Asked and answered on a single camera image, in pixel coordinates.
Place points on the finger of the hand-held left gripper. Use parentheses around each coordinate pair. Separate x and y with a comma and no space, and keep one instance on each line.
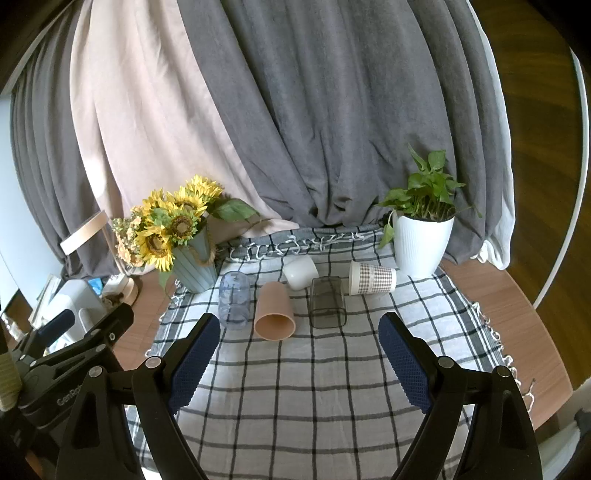
(53,325)
(108,330)

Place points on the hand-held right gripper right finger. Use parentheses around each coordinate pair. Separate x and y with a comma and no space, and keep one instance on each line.
(406,364)

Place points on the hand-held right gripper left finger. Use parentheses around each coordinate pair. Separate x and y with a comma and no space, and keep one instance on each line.
(194,362)

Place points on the clear bluish plastic cup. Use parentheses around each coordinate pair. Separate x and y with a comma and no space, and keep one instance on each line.
(234,300)

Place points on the checked paper cup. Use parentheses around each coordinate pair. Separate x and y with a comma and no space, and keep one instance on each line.
(374,278)

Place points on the pink plastic cup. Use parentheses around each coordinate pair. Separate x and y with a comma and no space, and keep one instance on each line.
(273,309)

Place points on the smoky grey square cup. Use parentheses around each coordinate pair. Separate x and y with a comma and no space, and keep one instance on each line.
(327,302)

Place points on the white ceramic cup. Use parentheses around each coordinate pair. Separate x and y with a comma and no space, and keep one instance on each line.
(300,273)

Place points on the beige ribbed cloth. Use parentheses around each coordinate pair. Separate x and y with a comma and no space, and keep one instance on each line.
(8,383)

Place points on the checked black white tablecloth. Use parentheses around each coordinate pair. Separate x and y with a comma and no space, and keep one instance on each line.
(318,392)

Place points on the teal ribbed vase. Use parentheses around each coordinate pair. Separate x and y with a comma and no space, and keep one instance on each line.
(196,270)

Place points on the wooden desk lamp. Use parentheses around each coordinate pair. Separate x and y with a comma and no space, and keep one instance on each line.
(85,233)

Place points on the white ribbed plant pot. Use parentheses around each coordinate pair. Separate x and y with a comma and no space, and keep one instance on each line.
(421,244)

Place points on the sunflower bouquet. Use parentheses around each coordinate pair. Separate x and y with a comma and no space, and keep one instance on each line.
(178,221)

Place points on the white sheer curtain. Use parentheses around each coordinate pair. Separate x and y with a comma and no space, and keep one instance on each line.
(496,244)

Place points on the green leafy plant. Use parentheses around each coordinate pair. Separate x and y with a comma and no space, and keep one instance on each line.
(425,194)

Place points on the beige curtain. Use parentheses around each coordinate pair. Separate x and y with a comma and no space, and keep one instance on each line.
(147,115)

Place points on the grey curtain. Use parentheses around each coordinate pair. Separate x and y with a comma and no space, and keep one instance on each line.
(332,115)

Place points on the white curved pole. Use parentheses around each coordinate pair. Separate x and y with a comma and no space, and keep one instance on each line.
(575,152)

